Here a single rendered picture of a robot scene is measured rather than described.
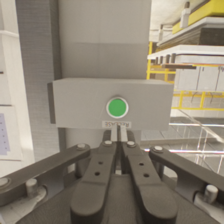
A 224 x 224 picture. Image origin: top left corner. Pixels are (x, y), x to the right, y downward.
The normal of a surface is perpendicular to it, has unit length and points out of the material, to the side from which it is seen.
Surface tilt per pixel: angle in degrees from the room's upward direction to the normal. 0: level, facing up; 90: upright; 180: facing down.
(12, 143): 90
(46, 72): 90
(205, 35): 90
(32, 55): 90
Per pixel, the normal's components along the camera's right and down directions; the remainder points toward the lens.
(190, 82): -0.03, 0.28
